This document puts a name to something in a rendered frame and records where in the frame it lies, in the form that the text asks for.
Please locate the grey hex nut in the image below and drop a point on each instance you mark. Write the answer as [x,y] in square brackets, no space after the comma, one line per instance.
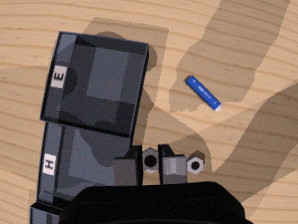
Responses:
[150,160]
[194,165]

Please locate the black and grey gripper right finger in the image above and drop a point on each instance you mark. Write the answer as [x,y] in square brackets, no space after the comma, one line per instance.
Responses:
[172,167]

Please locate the blue battery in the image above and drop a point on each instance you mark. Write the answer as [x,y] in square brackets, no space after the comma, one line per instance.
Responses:
[205,94]

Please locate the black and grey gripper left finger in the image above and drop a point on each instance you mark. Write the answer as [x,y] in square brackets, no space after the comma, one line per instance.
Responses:
[128,170]

